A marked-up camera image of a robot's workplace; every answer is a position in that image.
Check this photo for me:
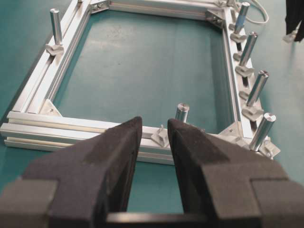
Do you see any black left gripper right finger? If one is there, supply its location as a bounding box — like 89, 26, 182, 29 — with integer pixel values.
168, 119, 304, 228

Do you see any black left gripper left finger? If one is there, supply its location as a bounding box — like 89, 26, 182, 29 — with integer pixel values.
0, 116, 142, 228

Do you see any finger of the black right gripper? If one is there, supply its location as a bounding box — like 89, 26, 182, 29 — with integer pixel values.
285, 0, 304, 42

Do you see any white ethernet cable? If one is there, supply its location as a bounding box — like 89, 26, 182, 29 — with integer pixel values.
234, 0, 300, 43

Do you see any aluminium pin with blue tape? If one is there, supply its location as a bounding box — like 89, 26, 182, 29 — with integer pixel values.
234, 2, 250, 34

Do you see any far aluminium pin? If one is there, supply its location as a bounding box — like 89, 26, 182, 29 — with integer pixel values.
249, 113, 276, 151

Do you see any near aluminium pin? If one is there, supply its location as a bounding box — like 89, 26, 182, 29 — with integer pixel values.
175, 103, 190, 123

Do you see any aluminium pin rail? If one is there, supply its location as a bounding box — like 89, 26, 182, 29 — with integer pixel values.
246, 70, 269, 106
50, 8, 63, 45
239, 31, 258, 67

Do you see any aluminium extrusion frame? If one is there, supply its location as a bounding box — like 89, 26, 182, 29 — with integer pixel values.
0, 0, 281, 166

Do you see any aluminium pin left rail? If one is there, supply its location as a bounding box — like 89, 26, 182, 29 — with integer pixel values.
50, 8, 63, 45

